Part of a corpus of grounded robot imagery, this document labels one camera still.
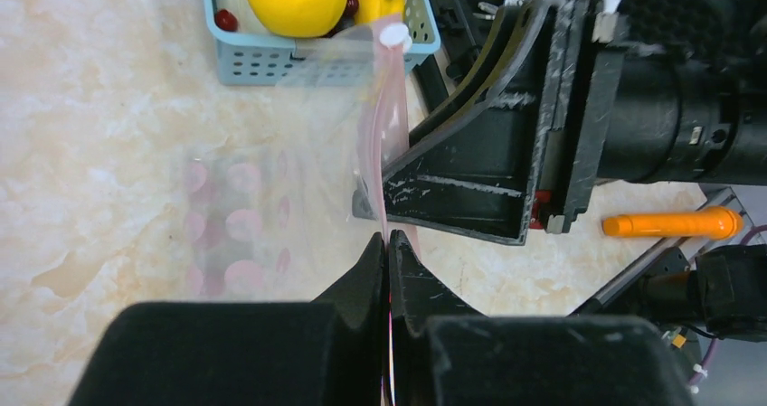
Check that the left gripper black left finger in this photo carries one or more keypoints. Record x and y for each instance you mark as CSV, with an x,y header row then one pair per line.
x,y
326,351

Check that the yellow toy bell pepper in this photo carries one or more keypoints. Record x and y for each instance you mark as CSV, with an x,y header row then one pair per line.
x,y
377,2

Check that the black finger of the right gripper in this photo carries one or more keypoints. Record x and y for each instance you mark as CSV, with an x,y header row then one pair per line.
x,y
517,144

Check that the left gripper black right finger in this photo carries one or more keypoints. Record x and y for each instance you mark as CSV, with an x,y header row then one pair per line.
x,y
444,352

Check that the black poker chip case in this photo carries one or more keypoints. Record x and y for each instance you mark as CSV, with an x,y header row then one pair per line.
x,y
463,26

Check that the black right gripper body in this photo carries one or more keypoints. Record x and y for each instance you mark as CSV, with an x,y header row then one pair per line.
x,y
691,102

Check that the orange handled tool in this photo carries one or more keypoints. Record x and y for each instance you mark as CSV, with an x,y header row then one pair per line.
x,y
714,223

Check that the clear zip bag pink dots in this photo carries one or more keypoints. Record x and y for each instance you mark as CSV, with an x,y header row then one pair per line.
x,y
283,220

